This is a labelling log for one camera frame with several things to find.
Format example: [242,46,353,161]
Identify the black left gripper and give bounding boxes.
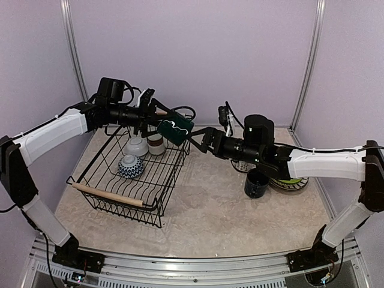
[107,97,175,137]

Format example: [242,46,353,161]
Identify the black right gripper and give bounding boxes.
[186,127,263,166]

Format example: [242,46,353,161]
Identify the dark green mug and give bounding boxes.
[157,113,194,146]

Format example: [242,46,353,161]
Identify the brown white small cup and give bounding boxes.
[147,134,165,156]

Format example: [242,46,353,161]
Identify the white grey ceramic bowl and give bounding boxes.
[123,137,149,157]

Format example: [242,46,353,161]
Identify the white floral patterned mug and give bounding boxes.
[230,159,250,173]

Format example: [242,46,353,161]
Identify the blue white patterned bowl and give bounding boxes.
[118,154,144,179]

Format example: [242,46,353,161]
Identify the dark blue cup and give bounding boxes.
[244,168,269,199]

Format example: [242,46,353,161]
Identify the white black striped plate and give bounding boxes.
[270,178,309,191]

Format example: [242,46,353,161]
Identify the green plastic plate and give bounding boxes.
[274,178,302,185]

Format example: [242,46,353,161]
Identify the woven bamboo tray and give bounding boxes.
[270,178,305,190]

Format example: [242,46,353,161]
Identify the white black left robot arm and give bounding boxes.
[1,77,176,267]

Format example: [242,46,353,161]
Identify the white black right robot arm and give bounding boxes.
[188,115,383,266]

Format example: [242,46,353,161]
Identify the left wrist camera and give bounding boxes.
[136,88,155,108]

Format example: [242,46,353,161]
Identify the black wire dish rack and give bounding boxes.
[67,125,190,228]

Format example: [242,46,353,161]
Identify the aluminium front frame rail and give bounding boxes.
[22,244,370,288]

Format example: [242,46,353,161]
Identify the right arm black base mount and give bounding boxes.
[286,249,339,272]

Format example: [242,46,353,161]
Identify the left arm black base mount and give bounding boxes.
[52,250,105,274]

